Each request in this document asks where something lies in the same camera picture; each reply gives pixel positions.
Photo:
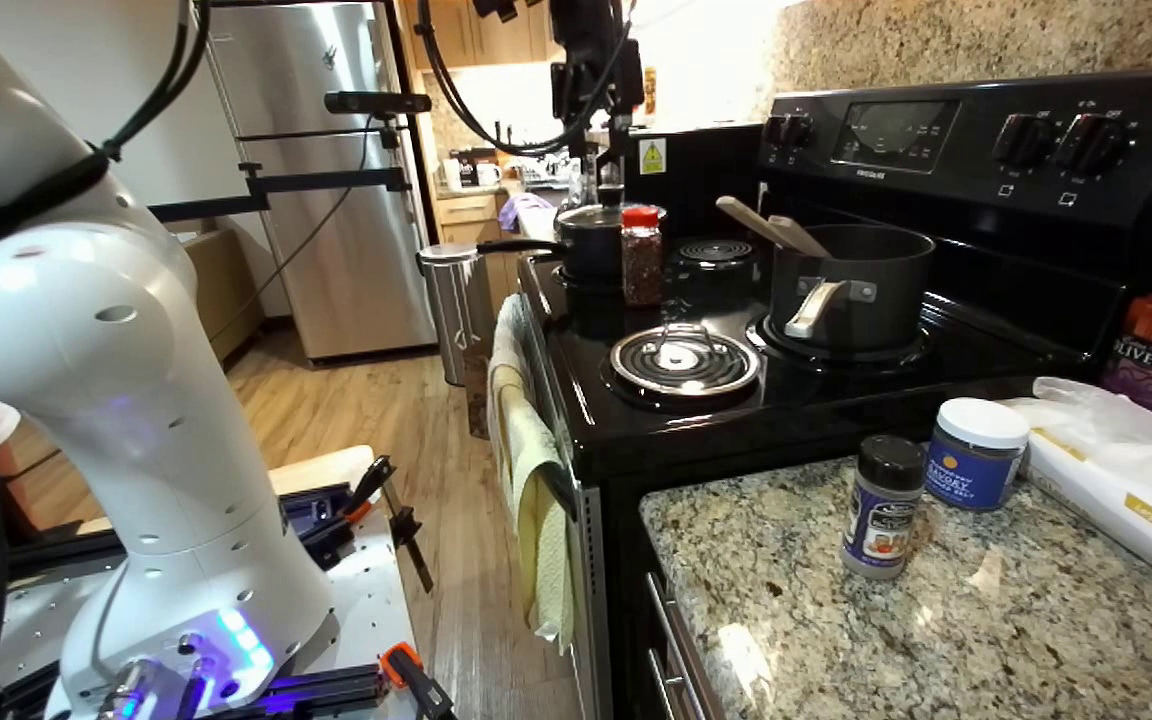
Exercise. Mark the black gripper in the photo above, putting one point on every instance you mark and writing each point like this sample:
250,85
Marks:
599,64

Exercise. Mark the big glass lid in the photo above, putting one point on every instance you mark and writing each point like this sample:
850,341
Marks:
586,219

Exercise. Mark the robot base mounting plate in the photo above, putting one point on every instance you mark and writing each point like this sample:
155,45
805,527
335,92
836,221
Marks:
338,509

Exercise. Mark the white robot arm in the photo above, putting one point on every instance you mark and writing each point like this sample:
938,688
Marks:
107,353

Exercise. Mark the big black pot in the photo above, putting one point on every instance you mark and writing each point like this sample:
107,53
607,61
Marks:
571,287

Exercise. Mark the small glass lid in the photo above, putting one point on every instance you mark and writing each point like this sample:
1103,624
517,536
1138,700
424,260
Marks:
686,363

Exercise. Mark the red cap spice jar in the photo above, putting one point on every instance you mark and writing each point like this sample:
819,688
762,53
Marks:
641,252

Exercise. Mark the wooden spoon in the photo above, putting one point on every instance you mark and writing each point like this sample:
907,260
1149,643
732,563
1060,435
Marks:
772,230

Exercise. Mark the steel trash can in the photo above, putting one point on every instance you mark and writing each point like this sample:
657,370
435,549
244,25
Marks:
455,292

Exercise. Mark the stainless steel refrigerator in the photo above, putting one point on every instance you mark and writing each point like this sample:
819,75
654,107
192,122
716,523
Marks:
345,257

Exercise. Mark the yellow dish towel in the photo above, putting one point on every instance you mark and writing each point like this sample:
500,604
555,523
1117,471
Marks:
527,454

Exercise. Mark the small black saucepan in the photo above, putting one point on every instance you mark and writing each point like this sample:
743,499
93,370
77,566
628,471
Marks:
860,292

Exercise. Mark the black electric stove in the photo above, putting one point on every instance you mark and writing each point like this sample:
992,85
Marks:
1039,197

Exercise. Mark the black cap spice shaker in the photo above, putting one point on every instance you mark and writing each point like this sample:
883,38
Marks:
884,507

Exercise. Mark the black orange clamp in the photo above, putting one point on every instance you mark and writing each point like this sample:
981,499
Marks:
411,675

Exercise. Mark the white plastic bag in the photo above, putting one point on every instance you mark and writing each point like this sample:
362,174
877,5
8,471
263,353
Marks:
1093,451

